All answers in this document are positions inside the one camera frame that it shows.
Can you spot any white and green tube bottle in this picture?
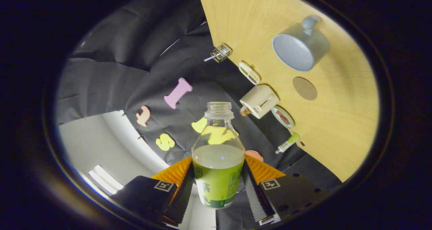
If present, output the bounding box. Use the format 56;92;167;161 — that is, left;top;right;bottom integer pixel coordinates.
275;133;301;155

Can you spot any cream toaster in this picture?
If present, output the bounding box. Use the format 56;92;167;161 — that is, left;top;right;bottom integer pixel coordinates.
239;84;280;119

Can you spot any clear juice bottle green label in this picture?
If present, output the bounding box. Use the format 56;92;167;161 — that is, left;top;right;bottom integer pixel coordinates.
191;102;246;209

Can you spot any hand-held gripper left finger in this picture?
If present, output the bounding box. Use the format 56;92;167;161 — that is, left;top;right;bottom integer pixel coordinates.
111;156;195;227

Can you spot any round brown coaster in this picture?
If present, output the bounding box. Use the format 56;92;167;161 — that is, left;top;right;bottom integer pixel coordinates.
292;76;318;101

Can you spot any white compartment tray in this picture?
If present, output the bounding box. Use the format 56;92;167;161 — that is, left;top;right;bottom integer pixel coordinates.
238;61;261;85

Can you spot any wooden table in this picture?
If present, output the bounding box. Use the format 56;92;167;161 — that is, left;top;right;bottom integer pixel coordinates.
196;0;379;182

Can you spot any ceiling light panel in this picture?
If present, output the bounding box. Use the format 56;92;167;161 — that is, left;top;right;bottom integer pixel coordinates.
88;165;124;195

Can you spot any black backdrop cloth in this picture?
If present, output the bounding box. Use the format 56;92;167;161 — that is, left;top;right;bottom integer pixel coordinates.
56;0;343;230

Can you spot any white cup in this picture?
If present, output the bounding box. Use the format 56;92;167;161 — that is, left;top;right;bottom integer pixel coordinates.
272;15;330;72

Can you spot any pale green plate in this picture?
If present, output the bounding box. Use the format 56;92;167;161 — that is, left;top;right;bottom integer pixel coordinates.
271;106;295;130

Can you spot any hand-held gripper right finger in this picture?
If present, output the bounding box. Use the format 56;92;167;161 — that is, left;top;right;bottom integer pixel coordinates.
241;154;329;226

